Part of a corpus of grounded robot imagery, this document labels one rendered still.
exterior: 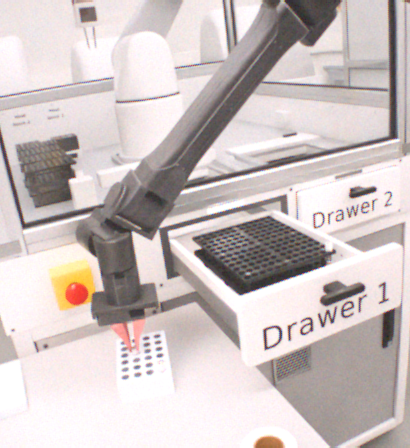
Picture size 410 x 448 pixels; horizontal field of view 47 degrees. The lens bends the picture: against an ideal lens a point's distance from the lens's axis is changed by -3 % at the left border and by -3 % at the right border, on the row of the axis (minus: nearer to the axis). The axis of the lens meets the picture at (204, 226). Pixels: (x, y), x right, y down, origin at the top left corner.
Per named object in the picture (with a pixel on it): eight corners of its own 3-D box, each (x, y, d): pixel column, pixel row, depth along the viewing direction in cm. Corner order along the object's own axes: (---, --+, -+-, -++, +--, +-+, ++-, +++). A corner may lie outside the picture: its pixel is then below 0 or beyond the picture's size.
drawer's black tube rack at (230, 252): (336, 283, 83) (336, 250, 81) (248, 315, 77) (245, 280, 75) (271, 243, 102) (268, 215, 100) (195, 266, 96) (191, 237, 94)
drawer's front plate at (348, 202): (400, 209, 115) (401, 166, 111) (303, 240, 106) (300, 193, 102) (395, 208, 117) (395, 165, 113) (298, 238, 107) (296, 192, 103)
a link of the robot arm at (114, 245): (100, 239, 66) (137, 227, 69) (83, 226, 71) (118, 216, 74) (109, 283, 68) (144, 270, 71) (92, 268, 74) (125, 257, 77)
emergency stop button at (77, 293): (91, 302, 83) (86, 282, 82) (69, 309, 82) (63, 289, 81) (88, 295, 86) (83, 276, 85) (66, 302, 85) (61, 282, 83)
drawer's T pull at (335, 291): (366, 291, 67) (366, 283, 67) (324, 308, 65) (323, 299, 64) (350, 282, 70) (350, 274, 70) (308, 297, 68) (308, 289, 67)
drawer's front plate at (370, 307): (401, 305, 77) (404, 244, 73) (247, 369, 67) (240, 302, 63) (393, 301, 79) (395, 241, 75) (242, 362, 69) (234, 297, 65)
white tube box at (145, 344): (175, 392, 73) (171, 373, 72) (121, 403, 72) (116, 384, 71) (167, 347, 84) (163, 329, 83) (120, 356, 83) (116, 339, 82)
